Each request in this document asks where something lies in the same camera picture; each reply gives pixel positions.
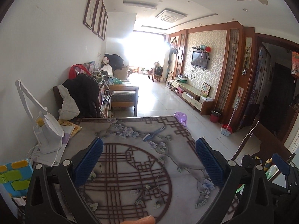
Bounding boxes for small red trash can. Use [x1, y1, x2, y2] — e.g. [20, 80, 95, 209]
[210, 110, 221, 123]

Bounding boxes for person's left hand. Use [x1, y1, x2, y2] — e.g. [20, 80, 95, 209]
[120, 215, 156, 224]

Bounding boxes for red dustpan with broom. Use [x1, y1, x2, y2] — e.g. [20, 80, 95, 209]
[221, 98, 240, 136]

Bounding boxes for yellow framed book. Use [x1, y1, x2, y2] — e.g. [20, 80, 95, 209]
[58, 119, 82, 138]

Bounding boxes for white desk lamp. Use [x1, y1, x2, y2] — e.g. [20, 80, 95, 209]
[15, 79, 64, 148]

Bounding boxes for white cloth bag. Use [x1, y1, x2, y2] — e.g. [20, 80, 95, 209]
[58, 84, 80, 120]

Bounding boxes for wooden dining chair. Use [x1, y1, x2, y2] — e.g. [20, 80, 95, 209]
[232, 118, 295, 164]

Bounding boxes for purple plastic stool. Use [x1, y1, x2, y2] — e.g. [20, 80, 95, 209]
[173, 111, 187, 126]

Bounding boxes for tv cabinet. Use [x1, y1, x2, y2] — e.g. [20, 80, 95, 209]
[171, 80, 215, 115]

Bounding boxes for blue phone stand toy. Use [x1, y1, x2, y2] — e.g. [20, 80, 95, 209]
[1, 158, 33, 204]

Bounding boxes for black clothes pile on chair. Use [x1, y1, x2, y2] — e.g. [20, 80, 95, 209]
[62, 74, 100, 118]

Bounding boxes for wooden sofa bench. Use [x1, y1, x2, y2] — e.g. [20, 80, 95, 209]
[109, 84, 139, 116]

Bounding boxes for ceiling light fixture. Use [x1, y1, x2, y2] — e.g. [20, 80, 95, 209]
[156, 10, 186, 23]

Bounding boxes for white lamp cable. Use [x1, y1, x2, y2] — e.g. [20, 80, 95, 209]
[26, 141, 64, 167]

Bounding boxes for wall mounted television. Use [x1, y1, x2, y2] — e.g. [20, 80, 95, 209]
[191, 51, 209, 69]

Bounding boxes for framed pictures on wall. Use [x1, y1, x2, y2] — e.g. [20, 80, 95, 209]
[83, 0, 108, 41]

